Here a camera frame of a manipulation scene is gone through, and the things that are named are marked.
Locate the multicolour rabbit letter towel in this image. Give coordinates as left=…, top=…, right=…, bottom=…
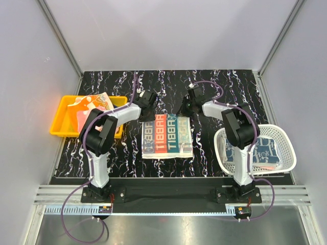
left=142, top=114, right=193, bottom=159

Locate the pink white towel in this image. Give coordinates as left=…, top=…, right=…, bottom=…
left=77, top=110, right=123, bottom=134

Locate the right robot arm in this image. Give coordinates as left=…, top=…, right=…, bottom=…
left=177, top=84, right=260, bottom=203

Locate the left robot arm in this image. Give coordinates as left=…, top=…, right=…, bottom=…
left=79, top=90, right=158, bottom=202

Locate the orange patterned towel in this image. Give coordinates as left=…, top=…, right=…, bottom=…
left=67, top=92, right=114, bottom=120

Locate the yellow plastic bin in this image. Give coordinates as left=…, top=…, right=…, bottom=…
left=50, top=95, right=128, bottom=139

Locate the white plastic basket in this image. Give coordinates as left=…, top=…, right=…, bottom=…
left=214, top=124, right=296, bottom=176

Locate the right controller board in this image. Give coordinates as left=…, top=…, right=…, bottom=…
left=236, top=207, right=252, bottom=216

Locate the controller board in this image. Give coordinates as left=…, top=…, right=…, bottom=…
left=98, top=206, right=112, bottom=214
left=236, top=207, right=252, bottom=216

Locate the left controller board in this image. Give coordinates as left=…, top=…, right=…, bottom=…
left=98, top=206, right=112, bottom=214

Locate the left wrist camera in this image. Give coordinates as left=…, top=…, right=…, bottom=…
left=136, top=88, right=145, bottom=97

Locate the right aluminium frame post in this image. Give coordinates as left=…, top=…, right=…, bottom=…
left=258, top=0, right=307, bottom=77

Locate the aluminium frame post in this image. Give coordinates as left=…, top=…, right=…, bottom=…
left=37, top=0, right=84, bottom=77
left=258, top=0, right=307, bottom=77

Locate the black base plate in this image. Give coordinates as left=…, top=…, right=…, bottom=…
left=81, top=177, right=262, bottom=214

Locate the left aluminium frame post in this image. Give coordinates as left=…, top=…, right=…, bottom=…
left=37, top=0, right=84, bottom=77

